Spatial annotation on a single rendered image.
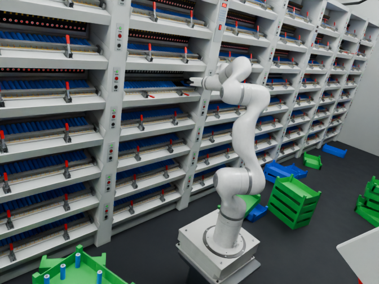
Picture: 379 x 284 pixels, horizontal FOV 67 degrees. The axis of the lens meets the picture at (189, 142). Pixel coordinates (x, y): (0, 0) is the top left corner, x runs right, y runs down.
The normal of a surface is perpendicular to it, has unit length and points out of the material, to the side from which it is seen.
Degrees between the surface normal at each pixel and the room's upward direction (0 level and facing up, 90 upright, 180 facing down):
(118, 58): 90
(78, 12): 109
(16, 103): 19
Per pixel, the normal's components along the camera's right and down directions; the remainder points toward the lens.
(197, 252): -0.73, 0.15
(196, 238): 0.15, -0.89
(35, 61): 0.60, 0.66
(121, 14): 0.70, 0.38
